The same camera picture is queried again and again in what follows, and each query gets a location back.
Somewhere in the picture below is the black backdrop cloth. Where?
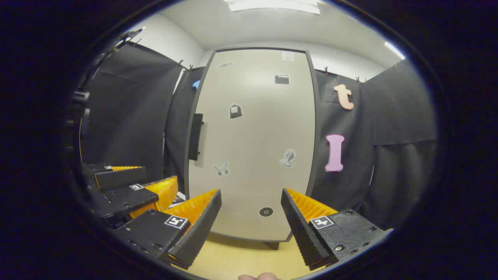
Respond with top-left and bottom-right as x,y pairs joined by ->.
80,41 -> 438,230

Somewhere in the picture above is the ceiling light strip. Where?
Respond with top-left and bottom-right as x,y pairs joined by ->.
384,41 -> 406,60

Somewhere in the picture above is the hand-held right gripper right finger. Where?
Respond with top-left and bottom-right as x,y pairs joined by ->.
281,188 -> 394,271

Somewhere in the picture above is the grey cabinet door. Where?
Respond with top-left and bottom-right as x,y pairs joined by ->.
184,47 -> 321,243

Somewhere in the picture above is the black door handle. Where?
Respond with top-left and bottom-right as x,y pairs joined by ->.
188,113 -> 204,161

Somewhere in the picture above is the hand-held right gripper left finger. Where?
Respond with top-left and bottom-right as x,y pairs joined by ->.
111,189 -> 222,270

